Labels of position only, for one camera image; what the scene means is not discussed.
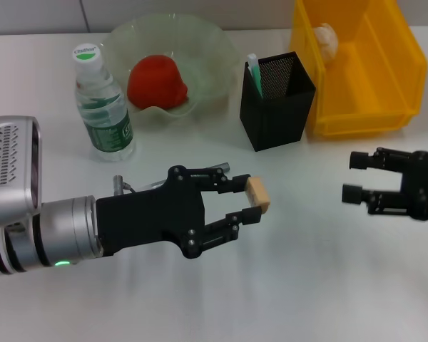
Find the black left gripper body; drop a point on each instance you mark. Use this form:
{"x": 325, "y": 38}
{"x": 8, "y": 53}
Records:
{"x": 146, "y": 217}

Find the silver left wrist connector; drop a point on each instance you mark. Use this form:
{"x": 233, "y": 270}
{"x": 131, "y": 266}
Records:
{"x": 118, "y": 185}

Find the yellow plastic bin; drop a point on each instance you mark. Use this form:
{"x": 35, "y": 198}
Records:
{"x": 378, "y": 71}

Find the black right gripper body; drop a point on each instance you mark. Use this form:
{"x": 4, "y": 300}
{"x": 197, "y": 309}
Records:
{"x": 424, "y": 189}

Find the black mesh pen holder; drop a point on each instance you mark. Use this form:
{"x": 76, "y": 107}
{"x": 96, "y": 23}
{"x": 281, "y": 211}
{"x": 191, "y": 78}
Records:
{"x": 278, "y": 121}

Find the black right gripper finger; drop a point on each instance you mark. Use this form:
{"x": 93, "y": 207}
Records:
{"x": 358, "y": 160}
{"x": 351, "y": 193}

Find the white paper ball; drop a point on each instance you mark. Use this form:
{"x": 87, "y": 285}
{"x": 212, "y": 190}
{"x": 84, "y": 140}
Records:
{"x": 326, "y": 42}

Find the green glass fruit plate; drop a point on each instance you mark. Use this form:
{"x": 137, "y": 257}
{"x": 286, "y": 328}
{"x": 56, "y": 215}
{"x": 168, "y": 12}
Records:
{"x": 207, "y": 53}

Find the clear bottle with green label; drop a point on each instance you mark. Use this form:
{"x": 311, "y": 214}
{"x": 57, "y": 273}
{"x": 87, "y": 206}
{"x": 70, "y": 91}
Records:
{"x": 107, "y": 124}

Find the green utility knife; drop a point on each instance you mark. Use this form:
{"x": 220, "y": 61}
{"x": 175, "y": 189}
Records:
{"x": 255, "y": 75}

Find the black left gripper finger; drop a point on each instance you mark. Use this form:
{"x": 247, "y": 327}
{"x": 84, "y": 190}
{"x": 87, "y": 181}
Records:
{"x": 235, "y": 183}
{"x": 251, "y": 215}

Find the grey marker pen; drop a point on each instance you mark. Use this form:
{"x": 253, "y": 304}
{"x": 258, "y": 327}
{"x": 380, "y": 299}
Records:
{"x": 225, "y": 166}

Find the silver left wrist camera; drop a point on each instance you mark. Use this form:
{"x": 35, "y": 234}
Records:
{"x": 7, "y": 178}

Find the small wooden pencil sharpener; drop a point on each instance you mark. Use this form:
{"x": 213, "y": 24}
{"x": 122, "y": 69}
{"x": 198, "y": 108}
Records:
{"x": 257, "y": 194}

